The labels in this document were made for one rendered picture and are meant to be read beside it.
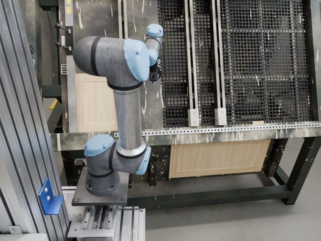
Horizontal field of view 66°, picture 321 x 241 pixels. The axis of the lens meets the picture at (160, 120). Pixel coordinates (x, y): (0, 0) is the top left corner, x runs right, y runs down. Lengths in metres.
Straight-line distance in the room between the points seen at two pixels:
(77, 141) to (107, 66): 1.09
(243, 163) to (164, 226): 0.92
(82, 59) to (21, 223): 0.47
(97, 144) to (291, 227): 2.00
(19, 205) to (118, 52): 0.46
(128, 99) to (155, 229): 1.63
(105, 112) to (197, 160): 0.95
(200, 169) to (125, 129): 1.54
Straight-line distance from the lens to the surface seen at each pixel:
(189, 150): 2.15
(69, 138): 1.77
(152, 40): 1.14
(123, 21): 1.88
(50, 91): 1.91
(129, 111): 0.81
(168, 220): 2.32
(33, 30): 1.96
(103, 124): 1.77
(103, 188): 1.08
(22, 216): 0.77
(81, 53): 0.75
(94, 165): 1.02
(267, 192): 2.52
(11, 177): 0.68
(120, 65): 0.71
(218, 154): 2.27
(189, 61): 1.83
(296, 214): 2.71
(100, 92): 1.79
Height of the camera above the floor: 1.84
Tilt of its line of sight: 30 degrees down
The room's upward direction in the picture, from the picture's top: 2 degrees clockwise
